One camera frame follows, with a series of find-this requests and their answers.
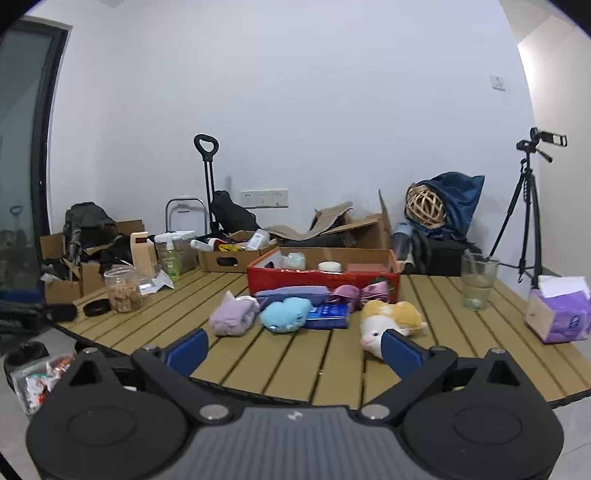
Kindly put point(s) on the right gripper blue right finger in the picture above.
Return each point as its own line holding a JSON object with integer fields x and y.
{"x": 402, "y": 354}

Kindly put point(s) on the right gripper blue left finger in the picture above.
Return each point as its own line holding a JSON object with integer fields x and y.
{"x": 187, "y": 353}

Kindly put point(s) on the yellow white plush toy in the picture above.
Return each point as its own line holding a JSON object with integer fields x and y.
{"x": 378, "y": 316}

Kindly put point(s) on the lilac towel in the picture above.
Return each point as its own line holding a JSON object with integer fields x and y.
{"x": 234, "y": 316}

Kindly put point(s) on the pink fabric bow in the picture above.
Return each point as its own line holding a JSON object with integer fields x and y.
{"x": 356, "y": 298}

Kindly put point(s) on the blue tissue packet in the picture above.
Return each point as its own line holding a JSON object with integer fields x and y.
{"x": 328, "y": 316}

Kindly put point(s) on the terracotta striped sponge cloth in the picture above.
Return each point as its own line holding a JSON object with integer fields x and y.
{"x": 367, "y": 267}

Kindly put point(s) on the light blue plush toy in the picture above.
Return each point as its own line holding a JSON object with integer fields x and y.
{"x": 286, "y": 316}

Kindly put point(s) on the red cardboard tray box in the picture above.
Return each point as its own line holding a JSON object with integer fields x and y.
{"x": 267, "y": 272}

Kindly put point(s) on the iridescent soft item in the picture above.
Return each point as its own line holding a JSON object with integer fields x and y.
{"x": 294, "y": 261}

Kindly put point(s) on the purple cloth pouch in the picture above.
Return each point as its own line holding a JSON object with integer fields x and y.
{"x": 313, "y": 293}

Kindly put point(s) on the plastic bag of snacks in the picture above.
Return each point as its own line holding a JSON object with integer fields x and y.
{"x": 33, "y": 382}

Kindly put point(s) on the black jar lid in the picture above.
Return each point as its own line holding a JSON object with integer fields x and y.
{"x": 97, "y": 307}

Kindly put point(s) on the clear jar with snacks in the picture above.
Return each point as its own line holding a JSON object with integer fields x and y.
{"x": 122, "y": 284}

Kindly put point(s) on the green liquid spray bottle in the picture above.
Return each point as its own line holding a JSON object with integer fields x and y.
{"x": 170, "y": 259}

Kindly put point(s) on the black backpack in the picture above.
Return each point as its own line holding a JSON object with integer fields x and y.
{"x": 88, "y": 233}

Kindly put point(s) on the clear lidded food container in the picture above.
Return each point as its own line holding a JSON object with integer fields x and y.
{"x": 181, "y": 240}

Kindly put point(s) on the clear drinking glass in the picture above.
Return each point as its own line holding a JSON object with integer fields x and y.
{"x": 478, "y": 275}

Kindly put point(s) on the beige carton box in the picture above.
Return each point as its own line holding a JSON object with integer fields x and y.
{"x": 143, "y": 255}

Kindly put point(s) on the blue water bottle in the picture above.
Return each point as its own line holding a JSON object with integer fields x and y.
{"x": 402, "y": 240}

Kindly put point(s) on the large open cardboard box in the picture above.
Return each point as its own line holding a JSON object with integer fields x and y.
{"x": 335, "y": 228}

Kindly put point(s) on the woven rattan ball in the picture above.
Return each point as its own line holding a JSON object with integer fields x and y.
{"x": 424, "y": 206}

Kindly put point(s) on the purple tissue pack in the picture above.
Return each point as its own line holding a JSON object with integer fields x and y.
{"x": 559, "y": 310}

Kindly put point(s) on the dark blue fabric bag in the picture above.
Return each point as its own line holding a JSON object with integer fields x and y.
{"x": 461, "y": 194}

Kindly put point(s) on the sliding glass door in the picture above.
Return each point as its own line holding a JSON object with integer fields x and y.
{"x": 31, "y": 53}

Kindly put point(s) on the brown cardboard box with handle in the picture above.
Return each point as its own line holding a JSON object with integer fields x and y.
{"x": 234, "y": 260}

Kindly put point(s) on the metal folding chair frame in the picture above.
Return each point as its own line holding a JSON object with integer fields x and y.
{"x": 186, "y": 214}

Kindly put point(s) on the white wall socket strip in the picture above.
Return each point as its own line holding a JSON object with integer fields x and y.
{"x": 259, "y": 199}

